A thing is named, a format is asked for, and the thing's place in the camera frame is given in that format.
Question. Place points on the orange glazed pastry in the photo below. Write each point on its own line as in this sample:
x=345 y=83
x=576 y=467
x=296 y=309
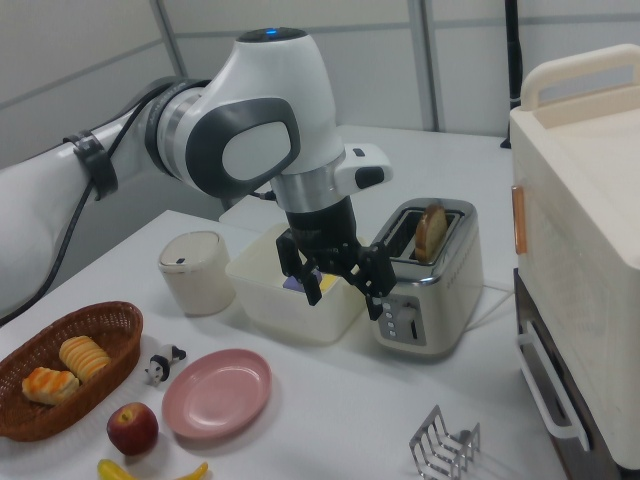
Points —
x=50 y=386

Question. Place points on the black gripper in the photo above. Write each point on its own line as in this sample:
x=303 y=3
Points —
x=325 y=227

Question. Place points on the red apple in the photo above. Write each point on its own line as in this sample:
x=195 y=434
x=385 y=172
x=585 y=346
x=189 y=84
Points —
x=132 y=430

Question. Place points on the small cream lidded bin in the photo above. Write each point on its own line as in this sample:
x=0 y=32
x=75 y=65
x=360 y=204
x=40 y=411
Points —
x=195 y=280

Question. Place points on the yellow striped bread roll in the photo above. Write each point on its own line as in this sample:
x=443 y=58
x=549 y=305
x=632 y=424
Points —
x=85 y=356

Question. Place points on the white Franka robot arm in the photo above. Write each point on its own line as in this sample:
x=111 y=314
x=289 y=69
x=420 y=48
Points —
x=260 y=75

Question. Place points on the black pole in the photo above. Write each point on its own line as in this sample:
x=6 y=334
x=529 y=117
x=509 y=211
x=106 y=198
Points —
x=513 y=50

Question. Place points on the white plastic tub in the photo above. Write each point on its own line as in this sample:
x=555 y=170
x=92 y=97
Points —
x=280 y=312

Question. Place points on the cream and chrome toaster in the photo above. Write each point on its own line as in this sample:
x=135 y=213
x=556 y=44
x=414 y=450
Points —
x=445 y=305

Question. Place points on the purple block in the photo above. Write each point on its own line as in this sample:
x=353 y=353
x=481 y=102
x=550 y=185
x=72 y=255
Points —
x=291 y=284

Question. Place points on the yellow banana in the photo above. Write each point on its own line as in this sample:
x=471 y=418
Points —
x=112 y=471

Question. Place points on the metal toast rack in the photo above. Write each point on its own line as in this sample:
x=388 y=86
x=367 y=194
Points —
x=442 y=457

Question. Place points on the toasted bread slice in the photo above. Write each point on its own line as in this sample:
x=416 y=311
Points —
x=431 y=232

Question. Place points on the panda figurine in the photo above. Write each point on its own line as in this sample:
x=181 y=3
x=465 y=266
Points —
x=161 y=365

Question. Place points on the brown wicker basket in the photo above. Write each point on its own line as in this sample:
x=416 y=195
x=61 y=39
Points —
x=30 y=420

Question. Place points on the pink plate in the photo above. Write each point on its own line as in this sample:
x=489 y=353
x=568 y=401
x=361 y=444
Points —
x=217 y=395

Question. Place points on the yellow block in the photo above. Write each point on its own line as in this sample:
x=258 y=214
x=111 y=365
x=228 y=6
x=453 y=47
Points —
x=330 y=283

